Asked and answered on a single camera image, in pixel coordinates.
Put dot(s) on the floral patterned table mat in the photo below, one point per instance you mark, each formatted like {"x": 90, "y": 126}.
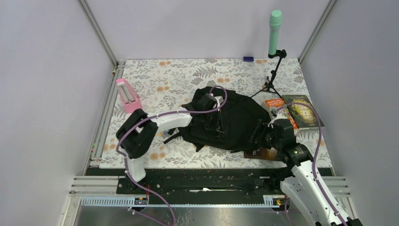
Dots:
{"x": 163, "y": 85}

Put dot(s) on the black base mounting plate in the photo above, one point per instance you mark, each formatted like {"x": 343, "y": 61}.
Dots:
{"x": 214, "y": 186}

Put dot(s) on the pink metronome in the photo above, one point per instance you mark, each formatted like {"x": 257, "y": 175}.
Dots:
{"x": 129, "y": 97}

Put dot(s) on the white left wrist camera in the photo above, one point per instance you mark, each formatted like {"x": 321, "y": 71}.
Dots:
{"x": 219, "y": 100}

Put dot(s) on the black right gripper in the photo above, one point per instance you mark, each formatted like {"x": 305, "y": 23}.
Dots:
{"x": 262, "y": 128}

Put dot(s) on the Evelyn Waugh paperback book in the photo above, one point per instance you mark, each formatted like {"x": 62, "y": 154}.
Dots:
{"x": 274, "y": 104}

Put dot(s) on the small blue box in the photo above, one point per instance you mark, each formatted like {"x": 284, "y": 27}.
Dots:
{"x": 248, "y": 59}

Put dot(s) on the mint green microphone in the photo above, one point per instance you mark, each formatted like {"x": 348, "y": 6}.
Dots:
{"x": 275, "y": 22}

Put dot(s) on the black student backpack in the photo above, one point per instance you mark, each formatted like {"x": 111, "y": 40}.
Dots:
{"x": 235, "y": 129}

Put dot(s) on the black microphone tripod stand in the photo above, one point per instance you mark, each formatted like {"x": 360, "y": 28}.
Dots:
{"x": 269, "y": 86}

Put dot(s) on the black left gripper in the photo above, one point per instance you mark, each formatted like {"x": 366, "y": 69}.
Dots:
{"x": 215, "y": 113}

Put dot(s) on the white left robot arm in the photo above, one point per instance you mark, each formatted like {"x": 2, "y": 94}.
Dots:
{"x": 135, "y": 136}

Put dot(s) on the Three Days To See book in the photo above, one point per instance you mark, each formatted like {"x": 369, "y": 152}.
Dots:
{"x": 262, "y": 154}

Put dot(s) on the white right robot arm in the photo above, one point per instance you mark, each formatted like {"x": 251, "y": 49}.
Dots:
{"x": 300, "y": 181}

